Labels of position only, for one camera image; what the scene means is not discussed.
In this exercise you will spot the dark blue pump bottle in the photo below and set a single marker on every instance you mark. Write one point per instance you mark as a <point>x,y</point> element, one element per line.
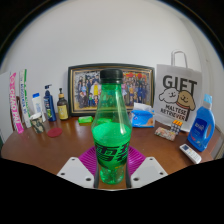
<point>50,106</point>

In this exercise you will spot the green plastic drink bottle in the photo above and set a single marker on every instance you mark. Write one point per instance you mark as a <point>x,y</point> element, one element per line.
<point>111,133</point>

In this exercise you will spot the blue tissue pack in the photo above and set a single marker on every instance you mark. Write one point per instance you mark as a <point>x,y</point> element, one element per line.
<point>142,118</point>

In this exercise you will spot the white paper gift bag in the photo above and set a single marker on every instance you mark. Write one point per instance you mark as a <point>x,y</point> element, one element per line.
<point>176,96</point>

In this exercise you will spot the white remote control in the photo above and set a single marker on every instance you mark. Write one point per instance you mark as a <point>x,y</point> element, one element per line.
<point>190,153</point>

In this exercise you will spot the small orange and yellow cube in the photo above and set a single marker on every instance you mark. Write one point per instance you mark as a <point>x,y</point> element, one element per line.
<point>176,126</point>

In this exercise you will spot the white and green shuttlecock tube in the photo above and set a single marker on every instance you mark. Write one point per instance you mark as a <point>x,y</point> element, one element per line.
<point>24,96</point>

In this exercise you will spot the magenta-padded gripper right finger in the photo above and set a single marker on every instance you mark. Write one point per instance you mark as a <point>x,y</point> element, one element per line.
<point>146,170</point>

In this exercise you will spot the blue detergent bottle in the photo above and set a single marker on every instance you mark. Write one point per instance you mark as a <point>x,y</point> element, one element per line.
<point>201,128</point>

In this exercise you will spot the amber pump bottle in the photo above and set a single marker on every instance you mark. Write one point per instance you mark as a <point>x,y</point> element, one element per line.
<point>62,109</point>

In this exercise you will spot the small patterned flat box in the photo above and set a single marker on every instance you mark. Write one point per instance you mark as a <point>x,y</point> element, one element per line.
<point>165,133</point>

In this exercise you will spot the white bottle with blue cap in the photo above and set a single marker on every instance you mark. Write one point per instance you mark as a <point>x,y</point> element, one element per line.
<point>37,104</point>

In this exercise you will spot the patterned paper cup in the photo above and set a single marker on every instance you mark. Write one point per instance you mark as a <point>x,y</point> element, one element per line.
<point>37,124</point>

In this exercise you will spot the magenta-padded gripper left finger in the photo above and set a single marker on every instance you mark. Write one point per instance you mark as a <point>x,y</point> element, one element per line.
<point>76,171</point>

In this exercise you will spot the framed group photo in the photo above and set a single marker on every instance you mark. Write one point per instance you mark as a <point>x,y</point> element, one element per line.
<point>83,90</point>

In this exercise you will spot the flat round red coaster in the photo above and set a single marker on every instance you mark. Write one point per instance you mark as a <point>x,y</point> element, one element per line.
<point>54,132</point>

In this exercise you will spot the pink shuttlecock tube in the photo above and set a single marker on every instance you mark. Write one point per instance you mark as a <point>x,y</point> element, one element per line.
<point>16,106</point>

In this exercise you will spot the small green box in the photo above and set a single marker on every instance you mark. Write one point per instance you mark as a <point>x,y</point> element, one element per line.
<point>85,119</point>

